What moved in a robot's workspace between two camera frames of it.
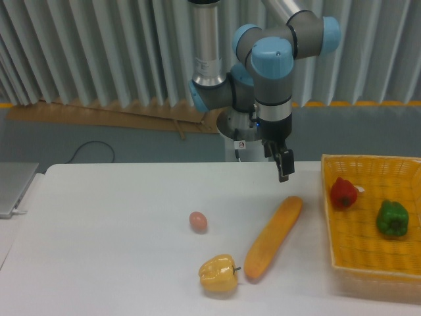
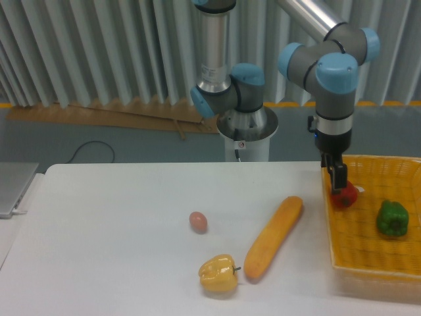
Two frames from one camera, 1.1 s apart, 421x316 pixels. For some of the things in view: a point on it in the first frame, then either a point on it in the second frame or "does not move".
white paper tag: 360,189 does not move
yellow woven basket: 365,255 does not move
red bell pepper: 343,193 does not move
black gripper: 278,131 -> 331,145
